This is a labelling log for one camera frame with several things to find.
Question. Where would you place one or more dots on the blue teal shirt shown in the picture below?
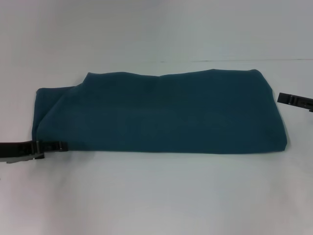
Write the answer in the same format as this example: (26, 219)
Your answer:
(159, 110)

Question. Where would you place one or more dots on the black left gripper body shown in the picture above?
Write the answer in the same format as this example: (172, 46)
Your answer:
(17, 148)

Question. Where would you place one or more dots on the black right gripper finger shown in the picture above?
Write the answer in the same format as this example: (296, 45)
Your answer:
(284, 98)

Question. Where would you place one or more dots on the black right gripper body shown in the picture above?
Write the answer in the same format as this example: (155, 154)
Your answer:
(303, 102)

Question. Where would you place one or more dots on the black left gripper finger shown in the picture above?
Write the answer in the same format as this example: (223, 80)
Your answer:
(39, 156)
(51, 146)

